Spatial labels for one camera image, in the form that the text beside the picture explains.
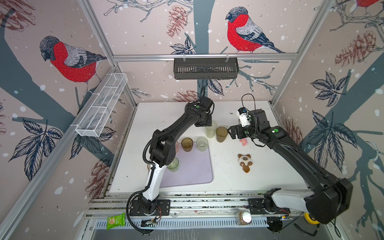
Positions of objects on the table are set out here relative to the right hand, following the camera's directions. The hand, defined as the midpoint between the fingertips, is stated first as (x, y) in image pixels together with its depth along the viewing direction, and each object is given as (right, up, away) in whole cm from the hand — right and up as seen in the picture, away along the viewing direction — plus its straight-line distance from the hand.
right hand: (233, 129), depth 79 cm
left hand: (-13, +3, +12) cm, 18 cm away
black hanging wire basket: (-13, +41, +25) cm, 50 cm away
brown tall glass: (-4, -4, +12) cm, 13 cm away
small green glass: (-33, -22, +4) cm, 40 cm away
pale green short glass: (-17, -11, +16) cm, 26 cm away
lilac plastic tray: (-21, -24, +9) cm, 33 cm away
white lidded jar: (0, -36, -17) cm, 40 cm away
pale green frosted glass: (-11, -2, +14) cm, 18 cm away
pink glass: (-30, -8, -6) cm, 32 cm away
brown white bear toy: (+9, -20, +7) cm, 23 cm away
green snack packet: (-59, -43, -10) cm, 73 cm away
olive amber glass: (-26, -11, +15) cm, 32 cm away
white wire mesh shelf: (-72, +14, 0) cm, 74 cm away
